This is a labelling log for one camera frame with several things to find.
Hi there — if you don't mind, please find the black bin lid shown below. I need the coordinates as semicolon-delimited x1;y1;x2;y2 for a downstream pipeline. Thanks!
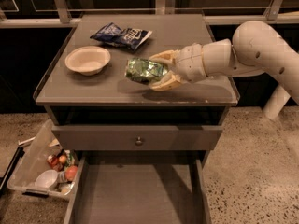
0;147;24;197

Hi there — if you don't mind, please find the grey drawer cabinet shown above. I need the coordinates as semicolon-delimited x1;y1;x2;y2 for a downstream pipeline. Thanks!
32;13;241;170

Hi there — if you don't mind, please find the green crushed can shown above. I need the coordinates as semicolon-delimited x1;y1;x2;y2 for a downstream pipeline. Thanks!
124;58;169;85

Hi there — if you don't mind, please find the blue chip bag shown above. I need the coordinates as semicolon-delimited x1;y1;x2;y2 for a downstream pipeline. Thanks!
90;22;152;50

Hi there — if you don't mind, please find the beige paper bowl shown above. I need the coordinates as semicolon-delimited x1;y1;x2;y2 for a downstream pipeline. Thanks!
64;46;111;76

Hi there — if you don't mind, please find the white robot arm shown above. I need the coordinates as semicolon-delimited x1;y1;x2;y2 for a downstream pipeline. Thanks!
149;21;299;119

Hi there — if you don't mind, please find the round metal drawer knob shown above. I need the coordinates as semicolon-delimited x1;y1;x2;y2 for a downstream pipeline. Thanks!
135;136;143;146

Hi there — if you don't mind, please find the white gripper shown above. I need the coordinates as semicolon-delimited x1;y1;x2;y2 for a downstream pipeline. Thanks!
149;44;206;91

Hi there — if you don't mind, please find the clear plastic storage bin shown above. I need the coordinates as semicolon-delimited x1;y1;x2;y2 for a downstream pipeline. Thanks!
7;120;78;200

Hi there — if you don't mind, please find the grey top drawer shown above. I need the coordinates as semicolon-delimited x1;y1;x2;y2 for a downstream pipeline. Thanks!
52;125;222;151

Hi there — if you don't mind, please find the metal window railing frame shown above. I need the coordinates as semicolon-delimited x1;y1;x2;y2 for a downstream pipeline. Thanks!
0;0;299;28

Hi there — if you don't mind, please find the grey open middle drawer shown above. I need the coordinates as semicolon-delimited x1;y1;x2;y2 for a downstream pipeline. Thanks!
64;152;212;224

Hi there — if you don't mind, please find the red apple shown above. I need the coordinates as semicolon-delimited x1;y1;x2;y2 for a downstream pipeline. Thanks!
65;165;78;181

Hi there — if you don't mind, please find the red snack packet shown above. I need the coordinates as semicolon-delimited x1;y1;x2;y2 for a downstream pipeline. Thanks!
47;155;64;172

